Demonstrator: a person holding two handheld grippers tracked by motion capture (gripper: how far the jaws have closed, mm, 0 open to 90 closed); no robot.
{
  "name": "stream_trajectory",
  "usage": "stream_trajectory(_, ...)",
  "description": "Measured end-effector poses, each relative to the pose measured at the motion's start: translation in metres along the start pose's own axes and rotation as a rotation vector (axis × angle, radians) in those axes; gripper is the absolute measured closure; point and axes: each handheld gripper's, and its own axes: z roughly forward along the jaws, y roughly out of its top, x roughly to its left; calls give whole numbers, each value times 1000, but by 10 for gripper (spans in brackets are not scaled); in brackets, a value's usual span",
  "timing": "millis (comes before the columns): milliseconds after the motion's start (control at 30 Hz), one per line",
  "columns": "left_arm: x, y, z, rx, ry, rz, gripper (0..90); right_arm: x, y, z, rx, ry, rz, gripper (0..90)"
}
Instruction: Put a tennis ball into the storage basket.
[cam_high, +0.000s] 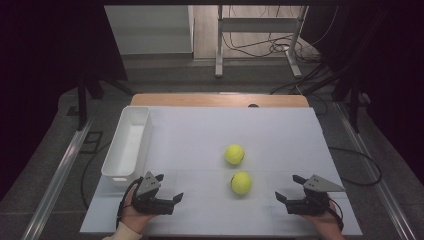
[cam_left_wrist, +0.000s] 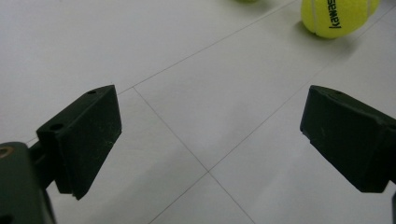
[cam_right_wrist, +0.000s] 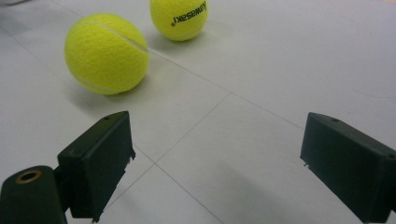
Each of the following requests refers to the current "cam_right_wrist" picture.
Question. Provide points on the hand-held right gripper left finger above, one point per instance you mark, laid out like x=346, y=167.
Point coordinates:
x=96, y=165

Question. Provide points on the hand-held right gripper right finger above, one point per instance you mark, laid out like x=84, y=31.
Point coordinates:
x=351, y=161

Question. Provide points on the yellow tennis ball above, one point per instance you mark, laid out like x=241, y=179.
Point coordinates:
x=106, y=53
x=179, y=17

